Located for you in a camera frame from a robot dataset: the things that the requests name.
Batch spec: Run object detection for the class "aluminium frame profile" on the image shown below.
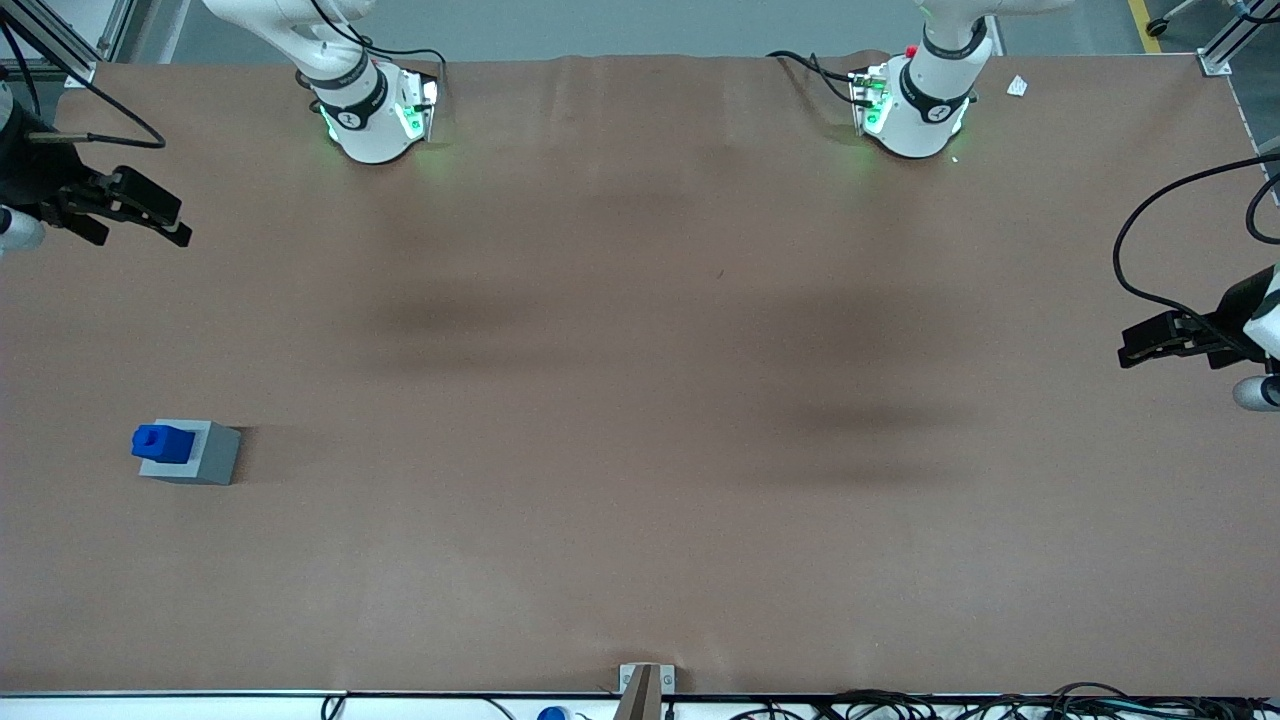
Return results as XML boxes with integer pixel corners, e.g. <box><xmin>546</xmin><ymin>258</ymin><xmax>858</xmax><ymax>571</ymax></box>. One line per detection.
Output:
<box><xmin>0</xmin><ymin>0</ymin><xmax>137</xmax><ymax>89</ymax></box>
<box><xmin>1198</xmin><ymin>0</ymin><xmax>1280</xmax><ymax>77</ymax></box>

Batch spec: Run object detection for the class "brown camera post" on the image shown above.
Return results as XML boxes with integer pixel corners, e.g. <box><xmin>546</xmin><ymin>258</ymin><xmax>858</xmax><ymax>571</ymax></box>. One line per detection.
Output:
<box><xmin>614</xmin><ymin>665</ymin><xmax>662</xmax><ymax>720</ymax></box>

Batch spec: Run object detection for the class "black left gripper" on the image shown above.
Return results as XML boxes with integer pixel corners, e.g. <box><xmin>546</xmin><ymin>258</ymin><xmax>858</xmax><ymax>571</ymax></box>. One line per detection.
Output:
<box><xmin>1117</xmin><ymin>265</ymin><xmax>1280</xmax><ymax>371</ymax></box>

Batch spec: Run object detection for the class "black caster wheel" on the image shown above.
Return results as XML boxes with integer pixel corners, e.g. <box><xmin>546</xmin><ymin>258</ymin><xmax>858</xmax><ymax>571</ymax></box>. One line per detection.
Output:
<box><xmin>1145</xmin><ymin>0</ymin><xmax>1203</xmax><ymax>39</ymax></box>

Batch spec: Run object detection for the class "black looped cable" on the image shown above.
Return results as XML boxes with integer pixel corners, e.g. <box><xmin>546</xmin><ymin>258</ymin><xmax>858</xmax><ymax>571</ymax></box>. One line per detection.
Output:
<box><xmin>1245</xmin><ymin>172</ymin><xmax>1280</xmax><ymax>246</ymax></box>

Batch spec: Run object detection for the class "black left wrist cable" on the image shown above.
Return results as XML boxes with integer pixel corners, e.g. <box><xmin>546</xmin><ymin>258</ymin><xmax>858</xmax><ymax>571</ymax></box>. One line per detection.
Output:
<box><xmin>1112</xmin><ymin>153</ymin><xmax>1280</xmax><ymax>346</ymax></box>

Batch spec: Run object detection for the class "blue plastic part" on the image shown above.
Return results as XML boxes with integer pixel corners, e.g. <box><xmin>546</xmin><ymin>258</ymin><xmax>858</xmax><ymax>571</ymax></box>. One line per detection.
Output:
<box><xmin>131</xmin><ymin>423</ymin><xmax>197</xmax><ymax>466</ymax></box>

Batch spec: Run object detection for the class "gray square base block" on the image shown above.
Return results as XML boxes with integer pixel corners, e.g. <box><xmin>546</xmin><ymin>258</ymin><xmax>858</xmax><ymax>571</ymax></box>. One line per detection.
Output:
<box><xmin>138</xmin><ymin>418</ymin><xmax>243</xmax><ymax>487</ymax></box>

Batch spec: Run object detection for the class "gray metal bracket plate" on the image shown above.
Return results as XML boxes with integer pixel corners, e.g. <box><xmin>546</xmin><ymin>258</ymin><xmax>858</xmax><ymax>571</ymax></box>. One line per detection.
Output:
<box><xmin>618</xmin><ymin>663</ymin><xmax>677</xmax><ymax>695</ymax></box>

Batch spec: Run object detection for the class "brown table mat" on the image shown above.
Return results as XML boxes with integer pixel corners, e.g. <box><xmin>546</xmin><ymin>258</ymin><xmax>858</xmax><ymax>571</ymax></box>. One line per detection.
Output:
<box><xmin>0</xmin><ymin>50</ymin><xmax>1280</xmax><ymax>697</ymax></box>

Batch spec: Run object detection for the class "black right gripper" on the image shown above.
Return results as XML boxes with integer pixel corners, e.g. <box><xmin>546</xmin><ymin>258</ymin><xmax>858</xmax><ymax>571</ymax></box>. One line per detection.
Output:
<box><xmin>0</xmin><ymin>106</ymin><xmax>193</xmax><ymax>249</ymax></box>

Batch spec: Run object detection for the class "tangled black cable bundle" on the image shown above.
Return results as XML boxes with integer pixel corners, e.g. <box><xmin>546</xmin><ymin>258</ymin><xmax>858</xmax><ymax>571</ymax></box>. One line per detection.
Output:
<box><xmin>728</xmin><ymin>683</ymin><xmax>1280</xmax><ymax>720</ymax></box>

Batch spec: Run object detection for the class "black left base cable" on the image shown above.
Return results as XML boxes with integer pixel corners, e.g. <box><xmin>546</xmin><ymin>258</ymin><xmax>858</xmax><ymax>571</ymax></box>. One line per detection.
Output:
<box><xmin>767</xmin><ymin>50</ymin><xmax>873</xmax><ymax>107</ymax></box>

